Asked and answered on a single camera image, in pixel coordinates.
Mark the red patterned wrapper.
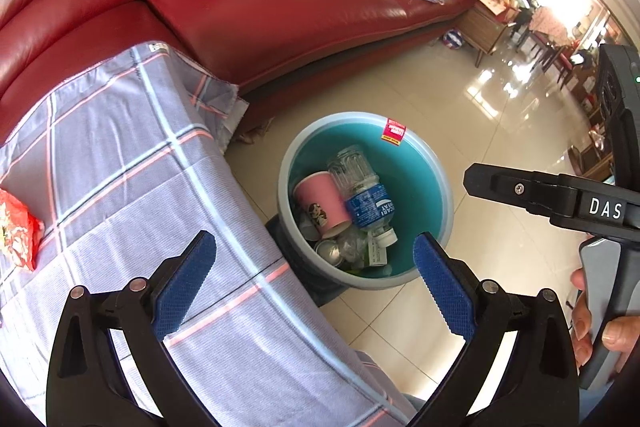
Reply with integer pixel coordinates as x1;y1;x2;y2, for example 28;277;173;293
0;188;43;272

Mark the pink paper cup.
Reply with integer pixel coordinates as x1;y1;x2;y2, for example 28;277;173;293
292;172;352;240

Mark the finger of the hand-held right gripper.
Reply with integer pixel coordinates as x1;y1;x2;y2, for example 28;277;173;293
463;163;584;224

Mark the plaid grey tablecloth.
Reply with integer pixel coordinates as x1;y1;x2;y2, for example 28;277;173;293
0;39;426;427

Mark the person's right hand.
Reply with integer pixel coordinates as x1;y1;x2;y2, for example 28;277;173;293
569;268;640;370

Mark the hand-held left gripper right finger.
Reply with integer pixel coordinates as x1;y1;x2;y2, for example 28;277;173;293
410;232;581;427

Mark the colourful ball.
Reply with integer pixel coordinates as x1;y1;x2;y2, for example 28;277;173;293
441;28;467;51

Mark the dining table with cloth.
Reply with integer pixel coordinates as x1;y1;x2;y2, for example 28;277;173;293
529;6;572;82

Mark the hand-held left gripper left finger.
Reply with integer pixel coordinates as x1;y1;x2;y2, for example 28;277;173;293
46;230;217;427

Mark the clear plastic bottle blue label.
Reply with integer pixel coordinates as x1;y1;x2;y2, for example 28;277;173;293
327;145;398;247

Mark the dark dining chair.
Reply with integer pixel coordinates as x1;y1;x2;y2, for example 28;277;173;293
510;6;534;54

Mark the wooden cabinet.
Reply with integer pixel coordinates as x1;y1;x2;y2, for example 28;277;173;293
457;0;521;68

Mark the red leather sofa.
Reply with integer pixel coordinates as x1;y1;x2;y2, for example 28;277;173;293
0;0;473;142

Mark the teal trash bin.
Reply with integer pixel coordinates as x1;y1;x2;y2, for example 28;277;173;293
277;111;456;290

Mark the silver tin can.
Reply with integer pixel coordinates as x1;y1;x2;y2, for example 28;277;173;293
315;241;347;267

